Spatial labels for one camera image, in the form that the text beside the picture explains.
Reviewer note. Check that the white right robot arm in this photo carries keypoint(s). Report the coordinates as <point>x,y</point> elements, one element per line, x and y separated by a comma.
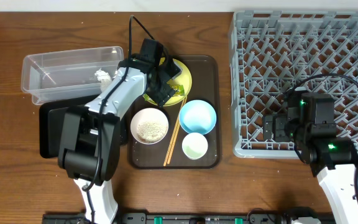
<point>334,166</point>

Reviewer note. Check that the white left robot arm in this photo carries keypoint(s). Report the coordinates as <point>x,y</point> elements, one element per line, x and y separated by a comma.
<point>101,116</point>

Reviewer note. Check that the light blue bowl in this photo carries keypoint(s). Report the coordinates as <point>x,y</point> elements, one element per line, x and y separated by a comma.
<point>197,116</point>

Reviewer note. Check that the dark brown serving tray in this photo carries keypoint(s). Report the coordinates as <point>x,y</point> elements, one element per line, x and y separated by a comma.
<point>168,154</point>

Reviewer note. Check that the wooden chopstick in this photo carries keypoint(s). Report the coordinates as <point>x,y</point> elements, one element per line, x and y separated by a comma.
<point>176,137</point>
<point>173,133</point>

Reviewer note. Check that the pile of rice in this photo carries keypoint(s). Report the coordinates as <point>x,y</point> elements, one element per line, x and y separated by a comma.
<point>151,131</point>

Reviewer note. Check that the black waste tray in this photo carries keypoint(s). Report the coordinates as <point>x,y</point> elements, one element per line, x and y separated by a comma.
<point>51,120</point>

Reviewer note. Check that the clear plastic waste bin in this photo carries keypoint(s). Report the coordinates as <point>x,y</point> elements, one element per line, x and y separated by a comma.
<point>67,74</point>

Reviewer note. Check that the small white cup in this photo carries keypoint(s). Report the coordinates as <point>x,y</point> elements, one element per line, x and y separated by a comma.
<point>194,146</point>

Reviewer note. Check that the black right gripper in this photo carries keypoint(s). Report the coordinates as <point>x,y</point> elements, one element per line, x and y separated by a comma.
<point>280,121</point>

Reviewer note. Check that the yellow plate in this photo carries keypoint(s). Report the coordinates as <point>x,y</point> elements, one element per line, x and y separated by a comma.
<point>184,79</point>

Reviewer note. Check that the grey dishwasher rack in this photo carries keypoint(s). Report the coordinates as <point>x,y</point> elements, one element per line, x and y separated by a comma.
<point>271,51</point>

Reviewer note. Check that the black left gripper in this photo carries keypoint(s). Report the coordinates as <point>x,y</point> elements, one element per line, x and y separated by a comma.
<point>163,92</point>

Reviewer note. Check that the white tissue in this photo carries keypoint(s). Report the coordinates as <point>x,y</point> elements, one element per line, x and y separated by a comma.
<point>104,78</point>

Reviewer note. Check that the white bowl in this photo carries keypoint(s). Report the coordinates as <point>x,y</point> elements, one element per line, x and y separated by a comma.
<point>147,114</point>

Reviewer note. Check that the green snack wrapper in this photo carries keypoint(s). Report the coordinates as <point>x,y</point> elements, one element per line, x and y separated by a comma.
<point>179,90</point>

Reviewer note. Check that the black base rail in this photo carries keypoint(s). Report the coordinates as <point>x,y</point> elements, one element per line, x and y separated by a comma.
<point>255,216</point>

